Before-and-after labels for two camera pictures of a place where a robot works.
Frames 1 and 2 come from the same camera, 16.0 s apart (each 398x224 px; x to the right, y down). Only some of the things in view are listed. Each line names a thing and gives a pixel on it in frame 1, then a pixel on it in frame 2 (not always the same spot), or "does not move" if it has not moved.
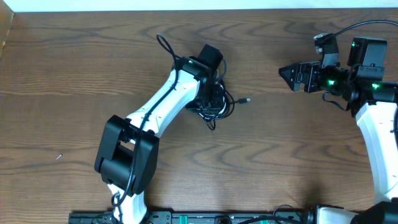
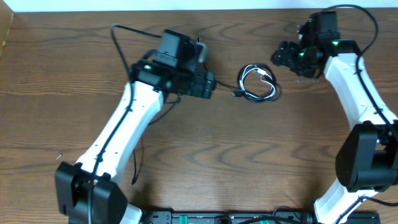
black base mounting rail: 197,217 does not move
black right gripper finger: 294,82 -> 278,59
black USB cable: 210,114 -> 256,82
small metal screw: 60,156 does not move
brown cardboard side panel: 6,18 does not move
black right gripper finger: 293,70 -> 284,48
